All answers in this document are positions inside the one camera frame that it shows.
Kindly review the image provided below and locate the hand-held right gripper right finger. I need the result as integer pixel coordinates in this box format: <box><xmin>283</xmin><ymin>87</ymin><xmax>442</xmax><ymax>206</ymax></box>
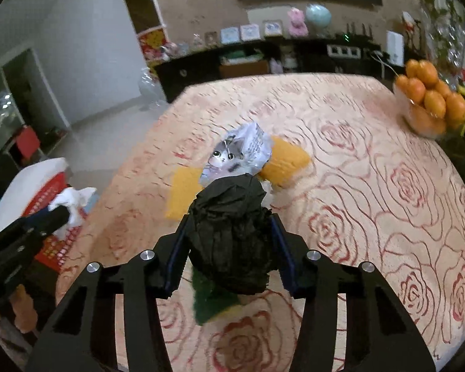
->
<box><xmin>269</xmin><ymin>213</ymin><xmax>436</xmax><ymax>372</ymax></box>

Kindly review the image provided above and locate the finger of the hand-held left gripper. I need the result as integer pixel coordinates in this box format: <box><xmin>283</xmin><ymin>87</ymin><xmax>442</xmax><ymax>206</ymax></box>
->
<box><xmin>17</xmin><ymin>205</ymin><xmax>71</xmax><ymax>239</ymax></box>

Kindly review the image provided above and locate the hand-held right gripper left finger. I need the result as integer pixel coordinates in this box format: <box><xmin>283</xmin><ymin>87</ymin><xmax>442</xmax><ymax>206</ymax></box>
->
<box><xmin>25</xmin><ymin>213</ymin><xmax>190</xmax><ymax>372</ymax></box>

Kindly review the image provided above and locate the red mesh plastic basket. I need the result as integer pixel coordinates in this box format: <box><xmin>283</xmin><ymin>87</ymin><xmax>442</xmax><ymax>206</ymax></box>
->
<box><xmin>21</xmin><ymin>172</ymin><xmax>90</xmax><ymax>272</ymax></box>

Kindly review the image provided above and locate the white tissue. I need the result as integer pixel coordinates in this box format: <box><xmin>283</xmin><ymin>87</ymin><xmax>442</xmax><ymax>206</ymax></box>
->
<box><xmin>48</xmin><ymin>187</ymin><xmax>97</xmax><ymax>237</ymax></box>

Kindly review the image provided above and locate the black plastic bag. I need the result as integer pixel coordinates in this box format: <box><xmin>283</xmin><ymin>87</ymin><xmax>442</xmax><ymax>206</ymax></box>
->
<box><xmin>188</xmin><ymin>174</ymin><xmax>276</xmax><ymax>295</ymax></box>

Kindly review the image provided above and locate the yellow sponge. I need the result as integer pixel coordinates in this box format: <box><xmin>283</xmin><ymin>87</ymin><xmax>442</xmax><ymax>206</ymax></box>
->
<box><xmin>258</xmin><ymin>135</ymin><xmax>311</xmax><ymax>187</ymax></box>
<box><xmin>165</xmin><ymin>167</ymin><xmax>206</xmax><ymax>221</ymax></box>

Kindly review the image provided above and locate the person's left hand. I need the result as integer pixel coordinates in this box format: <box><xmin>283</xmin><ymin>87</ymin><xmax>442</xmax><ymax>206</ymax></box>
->
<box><xmin>10</xmin><ymin>285</ymin><xmax>38</xmax><ymax>333</ymax></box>

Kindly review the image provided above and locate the white cushioned bench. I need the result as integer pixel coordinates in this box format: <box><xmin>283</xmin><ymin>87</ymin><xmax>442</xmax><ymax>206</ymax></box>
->
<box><xmin>0</xmin><ymin>157</ymin><xmax>68</xmax><ymax>241</ymax></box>

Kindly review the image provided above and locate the green scouring pad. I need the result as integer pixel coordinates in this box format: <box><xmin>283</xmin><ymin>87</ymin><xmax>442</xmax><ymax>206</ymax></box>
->
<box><xmin>192</xmin><ymin>267</ymin><xmax>243</xmax><ymax>325</ymax></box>

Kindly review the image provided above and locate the black chair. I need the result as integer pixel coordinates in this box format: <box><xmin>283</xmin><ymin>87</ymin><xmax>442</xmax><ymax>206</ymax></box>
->
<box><xmin>0</xmin><ymin>151</ymin><xmax>22</xmax><ymax>194</ymax></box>

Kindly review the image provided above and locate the red chair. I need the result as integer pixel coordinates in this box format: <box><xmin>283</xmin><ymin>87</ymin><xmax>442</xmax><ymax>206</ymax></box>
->
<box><xmin>15</xmin><ymin>126</ymin><xmax>43</xmax><ymax>159</ymax></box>

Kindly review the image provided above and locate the rose patterned tablecloth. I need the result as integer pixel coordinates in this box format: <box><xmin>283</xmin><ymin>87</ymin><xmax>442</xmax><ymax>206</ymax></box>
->
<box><xmin>56</xmin><ymin>73</ymin><xmax>465</xmax><ymax>372</ymax></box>

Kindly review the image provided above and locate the silver cat print wrapper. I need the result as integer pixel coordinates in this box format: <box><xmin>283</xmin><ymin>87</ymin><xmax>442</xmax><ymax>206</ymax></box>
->
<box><xmin>199</xmin><ymin>122</ymin><xmax>274</xmax><ymax>187</ymax></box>

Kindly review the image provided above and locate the clear large water jug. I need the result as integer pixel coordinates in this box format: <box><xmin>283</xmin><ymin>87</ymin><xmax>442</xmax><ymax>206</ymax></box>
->
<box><xmin>137</xmin><ymin>68</ymin><xmax>167</xmax><ymax>109</ymax></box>

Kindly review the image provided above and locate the black television cabinet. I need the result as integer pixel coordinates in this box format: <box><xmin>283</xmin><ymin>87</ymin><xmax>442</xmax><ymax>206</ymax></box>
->
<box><xmin>153</xmin><ymin>37</ymin><xmax>411</xmax><ymax>103</ymax></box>

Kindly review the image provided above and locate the glass fruit bowl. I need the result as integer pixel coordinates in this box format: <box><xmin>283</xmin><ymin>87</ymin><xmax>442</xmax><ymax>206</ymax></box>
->
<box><xmin>393</xmin><ymin>85</ymin><xmax>450</xmax><ymax>138</ymax></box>

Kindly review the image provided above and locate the brown box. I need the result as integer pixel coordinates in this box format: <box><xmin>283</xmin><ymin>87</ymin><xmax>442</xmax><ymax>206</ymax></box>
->
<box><xmin>219</xmin><ymin>60</ymin><xmax>268</xmax><ymax>79</ymax></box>

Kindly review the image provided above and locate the red poster with yellow flowers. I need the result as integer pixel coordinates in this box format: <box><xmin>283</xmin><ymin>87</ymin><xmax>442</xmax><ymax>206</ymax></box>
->
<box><xmin>137</xmin><ymin>26</ymin><xmax>169</xmax><ymax>63</ymax></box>

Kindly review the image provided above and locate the green flat box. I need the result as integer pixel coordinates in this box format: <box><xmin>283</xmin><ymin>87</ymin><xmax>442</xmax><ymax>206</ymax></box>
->
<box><xmin>221</xmin><ymin>48</ymin><xmax>264</xmax><ymax>64</ymax></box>

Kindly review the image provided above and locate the white socket strip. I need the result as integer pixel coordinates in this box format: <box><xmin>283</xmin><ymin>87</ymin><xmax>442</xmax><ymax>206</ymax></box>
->
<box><xmin>326</xmin><ymin>44</ymin><xmax>362</xmax><ymax>60</ymax></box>

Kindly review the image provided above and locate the pile of oranges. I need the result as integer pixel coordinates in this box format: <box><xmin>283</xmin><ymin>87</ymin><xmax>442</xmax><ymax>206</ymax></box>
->
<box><xmin>394</xmin><ymin>59</ymin><xmax>465</xmax><ymax>132</ymax></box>

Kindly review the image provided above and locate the black router with antennas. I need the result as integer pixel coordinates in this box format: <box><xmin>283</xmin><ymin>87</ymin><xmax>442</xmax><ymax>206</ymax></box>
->
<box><xmin>335</xmin><ymin>23</ymin><xmax>374</xmax><ymax>43</ymax></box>

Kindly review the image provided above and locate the white box appliance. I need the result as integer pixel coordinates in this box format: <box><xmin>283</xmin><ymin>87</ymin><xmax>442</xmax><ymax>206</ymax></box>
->
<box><xmin>385</xmin><ymin>31</ymin><xmax>405</xmax><ymax>66</ymax></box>

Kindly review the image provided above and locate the pink plush toy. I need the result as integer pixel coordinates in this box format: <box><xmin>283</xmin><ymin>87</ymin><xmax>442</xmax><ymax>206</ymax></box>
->
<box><xmin>287</xmin><ymin>7</ymin><xmax>308</xmax><ymax>36</ymax></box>

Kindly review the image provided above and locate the light blue globe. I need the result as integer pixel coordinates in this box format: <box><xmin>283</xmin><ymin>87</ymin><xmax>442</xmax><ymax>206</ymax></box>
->
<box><xmin>305</xmin><ymin>4</ymin><xmax>332</xmax><ymax>37</ymax></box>

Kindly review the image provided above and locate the flower vase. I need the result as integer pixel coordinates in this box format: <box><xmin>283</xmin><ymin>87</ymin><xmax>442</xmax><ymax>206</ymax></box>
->
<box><xmin>414</xmin><ymin>0</ymin><xmax>465</xmax><ymax>74</ymax></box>

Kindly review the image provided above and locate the white cable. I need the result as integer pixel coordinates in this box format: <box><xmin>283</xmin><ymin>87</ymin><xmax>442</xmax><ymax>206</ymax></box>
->
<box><xmin>370</xmin><ymin>50</ymin><xmax>398</xmax><ymax>82</ymax></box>

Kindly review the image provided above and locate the white picture frame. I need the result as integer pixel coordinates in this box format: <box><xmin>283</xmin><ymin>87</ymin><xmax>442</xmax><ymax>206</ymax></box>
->
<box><xmin>240</xmin><ymin>24</ymin><xmax>261</xmax><ymax>42</ymax></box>
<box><xmin>263</xmin><ymin>20</ymin><xmax>283</xmax><ymax>38</ymax></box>

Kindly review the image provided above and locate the blue picture frame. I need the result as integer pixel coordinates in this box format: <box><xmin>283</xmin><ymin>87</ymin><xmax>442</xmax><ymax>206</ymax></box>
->
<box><xmin>220</xmin><ymin>27</ymin><xmax>240</xmax><ymax>45</ymax></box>

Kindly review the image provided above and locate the white wall panel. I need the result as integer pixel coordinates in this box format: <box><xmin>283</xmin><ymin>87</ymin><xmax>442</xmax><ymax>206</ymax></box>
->
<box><xmin>248</xmin><ymin>6</ymin><xmax>291</xmax><ymax>28</ymax></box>

